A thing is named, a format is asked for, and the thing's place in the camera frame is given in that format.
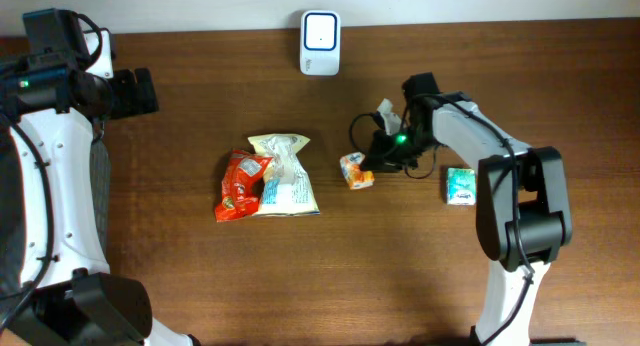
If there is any white barcode scanner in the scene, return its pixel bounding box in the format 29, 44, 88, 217
299, 10, 342, 76

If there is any cream chips bag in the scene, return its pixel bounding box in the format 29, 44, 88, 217
248, 134, 320, 217

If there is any left black camera cable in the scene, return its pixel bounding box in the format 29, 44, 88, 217
0, 10, 106, 332

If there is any black camera cable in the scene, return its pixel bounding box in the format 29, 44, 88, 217
348, 111, 439, 181
0, 10, 106, 332

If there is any grey plastic mesh basket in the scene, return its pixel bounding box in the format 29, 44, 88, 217
1, 141, 111, 299

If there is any right black camera cable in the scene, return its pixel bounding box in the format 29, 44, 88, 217
348, 111, 439, 181

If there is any red snack packet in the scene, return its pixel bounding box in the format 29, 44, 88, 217
214, 149, 272, 222

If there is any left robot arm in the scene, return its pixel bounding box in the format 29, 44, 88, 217
1, 8, 195, 345

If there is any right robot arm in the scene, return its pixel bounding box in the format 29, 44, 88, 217
361, 73, 573, 345

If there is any green tissue pack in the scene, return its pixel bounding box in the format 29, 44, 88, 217
446, 168, 476, 206

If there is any orange tissue pack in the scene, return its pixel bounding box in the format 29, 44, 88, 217
340, 152, 375, 190

